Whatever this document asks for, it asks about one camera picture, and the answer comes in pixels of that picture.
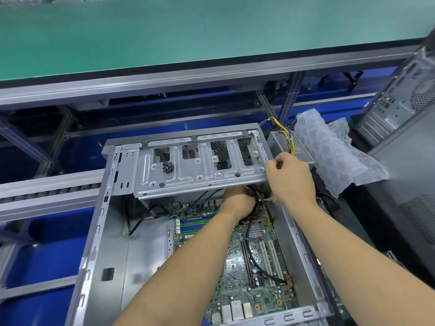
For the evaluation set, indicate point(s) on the person's left hand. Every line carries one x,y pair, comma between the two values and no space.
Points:
238,201

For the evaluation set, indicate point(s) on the person's right hand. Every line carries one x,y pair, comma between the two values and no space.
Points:
291,181

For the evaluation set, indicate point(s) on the grey power supply unit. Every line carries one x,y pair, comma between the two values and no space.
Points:
289,146

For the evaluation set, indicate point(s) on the green RAM stick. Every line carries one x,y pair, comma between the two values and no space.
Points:
194,224

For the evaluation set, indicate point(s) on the black and silver computer case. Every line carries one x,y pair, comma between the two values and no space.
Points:
197,159

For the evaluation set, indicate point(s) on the green motherboard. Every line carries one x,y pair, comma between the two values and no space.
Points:
251,281

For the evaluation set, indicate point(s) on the person's left forearm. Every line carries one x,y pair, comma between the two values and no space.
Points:
183,275

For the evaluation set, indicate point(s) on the dark grey case side panel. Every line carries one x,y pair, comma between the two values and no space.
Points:
408,180

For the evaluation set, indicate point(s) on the grey computer tower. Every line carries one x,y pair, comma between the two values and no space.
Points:
401,98

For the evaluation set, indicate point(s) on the white bubble wrap bag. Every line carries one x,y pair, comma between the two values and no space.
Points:
336,146

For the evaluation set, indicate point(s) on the green conveyor belt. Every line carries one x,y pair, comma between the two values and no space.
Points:
204,30

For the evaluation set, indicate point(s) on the aluminium roller conveyor rail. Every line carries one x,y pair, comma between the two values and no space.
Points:
47,197

